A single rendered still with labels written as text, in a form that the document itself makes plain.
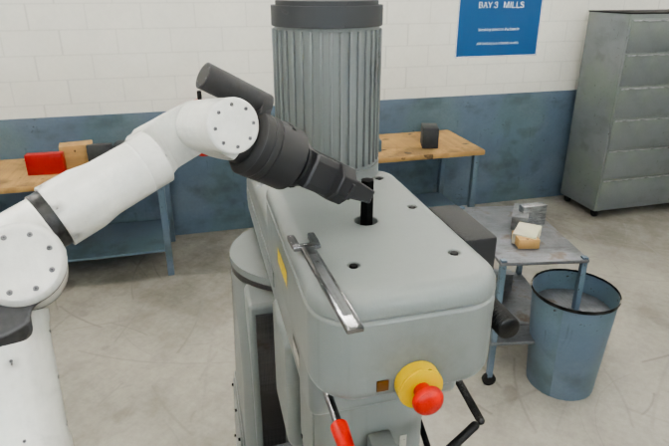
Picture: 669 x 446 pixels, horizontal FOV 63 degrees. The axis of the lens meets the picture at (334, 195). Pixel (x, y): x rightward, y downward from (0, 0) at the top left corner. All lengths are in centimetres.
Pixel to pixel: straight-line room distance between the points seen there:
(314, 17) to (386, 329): 51
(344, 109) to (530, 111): 522
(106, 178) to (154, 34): 437
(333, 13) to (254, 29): 407
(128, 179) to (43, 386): 22
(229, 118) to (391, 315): 30
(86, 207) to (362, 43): 54
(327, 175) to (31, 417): 42
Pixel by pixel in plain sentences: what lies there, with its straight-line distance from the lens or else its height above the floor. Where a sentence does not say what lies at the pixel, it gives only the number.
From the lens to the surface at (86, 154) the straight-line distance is 470.
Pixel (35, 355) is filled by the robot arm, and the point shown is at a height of 191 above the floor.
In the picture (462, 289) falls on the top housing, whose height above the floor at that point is 188.
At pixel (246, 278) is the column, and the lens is 141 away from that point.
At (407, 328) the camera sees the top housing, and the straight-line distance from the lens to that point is 69.
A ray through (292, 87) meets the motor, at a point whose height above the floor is 207.
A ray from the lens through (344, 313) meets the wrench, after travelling 61.
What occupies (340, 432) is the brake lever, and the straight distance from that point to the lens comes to 74.
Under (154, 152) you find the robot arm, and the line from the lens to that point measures 63.
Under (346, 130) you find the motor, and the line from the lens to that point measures 96.
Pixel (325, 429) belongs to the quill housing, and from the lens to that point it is 97.
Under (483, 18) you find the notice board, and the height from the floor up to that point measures 194.
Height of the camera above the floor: 223
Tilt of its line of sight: 21 degrees down
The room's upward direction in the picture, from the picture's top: straight up
